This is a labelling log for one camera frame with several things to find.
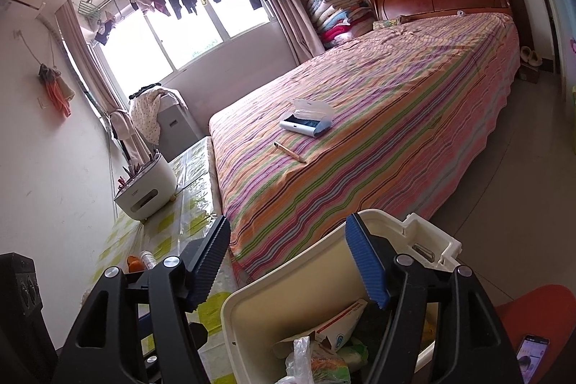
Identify grey standing air conditioner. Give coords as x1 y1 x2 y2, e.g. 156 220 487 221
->
155 94 201 162

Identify white plastic bin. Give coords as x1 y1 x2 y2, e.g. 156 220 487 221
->
220 208 463 384

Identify bed with striped sheet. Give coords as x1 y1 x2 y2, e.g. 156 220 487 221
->
208 12 522 281

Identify beige curtain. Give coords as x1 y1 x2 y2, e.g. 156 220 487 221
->
267 0 325 61
55 1 124 117

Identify white desk organizer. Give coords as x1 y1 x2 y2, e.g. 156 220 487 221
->
113 150 177 222

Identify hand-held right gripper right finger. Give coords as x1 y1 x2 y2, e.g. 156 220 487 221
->
346 212 525 384

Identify wooden pencil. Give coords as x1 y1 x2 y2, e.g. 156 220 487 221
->
274 142 307 163

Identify dotted white cloth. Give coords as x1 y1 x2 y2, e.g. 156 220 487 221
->
130 86 185 144

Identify orange hanging cloth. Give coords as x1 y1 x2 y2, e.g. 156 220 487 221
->
38 64 75 118

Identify cluster of coloured pens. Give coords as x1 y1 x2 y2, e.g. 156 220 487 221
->
116 148 158 187

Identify white knotted plastic bag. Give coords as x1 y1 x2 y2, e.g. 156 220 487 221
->
285 336 352 384

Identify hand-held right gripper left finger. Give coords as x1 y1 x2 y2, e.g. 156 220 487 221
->
51 215 232 384

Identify smartphone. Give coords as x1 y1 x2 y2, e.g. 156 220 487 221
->
514 334 550 384

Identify green patterned packet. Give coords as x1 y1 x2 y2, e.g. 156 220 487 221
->
373 17 408 31

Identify white paper carton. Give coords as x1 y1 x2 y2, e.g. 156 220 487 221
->
272 298 370 360

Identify window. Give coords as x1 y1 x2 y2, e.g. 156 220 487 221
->
96 0 271 72

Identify red stool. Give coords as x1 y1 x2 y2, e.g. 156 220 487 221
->
492 284 576 384

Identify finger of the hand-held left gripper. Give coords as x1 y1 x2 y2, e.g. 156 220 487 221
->
137 316 158 384

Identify stack of folded quilts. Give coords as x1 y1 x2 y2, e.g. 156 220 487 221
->
301 0 374 49

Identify pair of beige slippers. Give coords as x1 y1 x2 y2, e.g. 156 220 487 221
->
519 46 544 66

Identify green and white plastic bag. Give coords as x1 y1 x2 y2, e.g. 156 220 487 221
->
337 343 370 371

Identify white hanging garment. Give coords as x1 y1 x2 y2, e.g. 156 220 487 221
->
109 109 151 169

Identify blue and white pencil case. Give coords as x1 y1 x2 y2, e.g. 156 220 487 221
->
279 98 334 138

